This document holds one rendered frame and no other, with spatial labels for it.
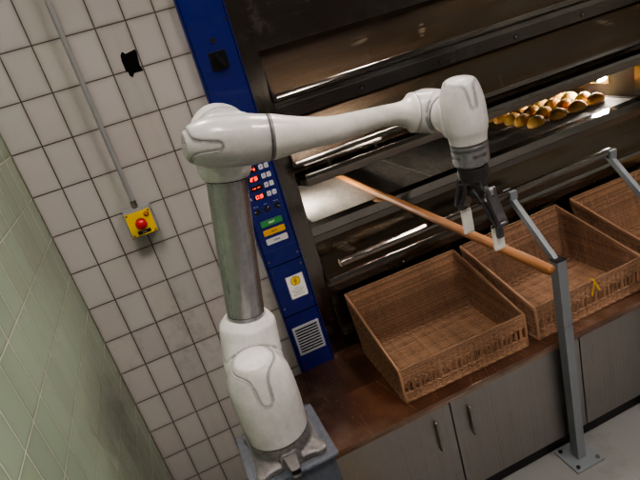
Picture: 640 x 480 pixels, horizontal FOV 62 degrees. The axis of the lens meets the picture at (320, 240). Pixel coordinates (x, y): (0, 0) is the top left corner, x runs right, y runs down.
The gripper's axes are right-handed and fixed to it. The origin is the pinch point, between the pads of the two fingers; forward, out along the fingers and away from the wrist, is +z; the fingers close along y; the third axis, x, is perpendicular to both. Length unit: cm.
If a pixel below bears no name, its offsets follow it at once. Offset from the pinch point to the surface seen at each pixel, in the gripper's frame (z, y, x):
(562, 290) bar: 50, -28, 45
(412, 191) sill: 18, -88, 22
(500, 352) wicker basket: 75, -40, 23
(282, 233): 13, -84, -38
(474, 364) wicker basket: 72, -37, 10
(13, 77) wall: -69, -87, -104
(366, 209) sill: 17, -88, 0
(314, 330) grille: 59, -82, -38
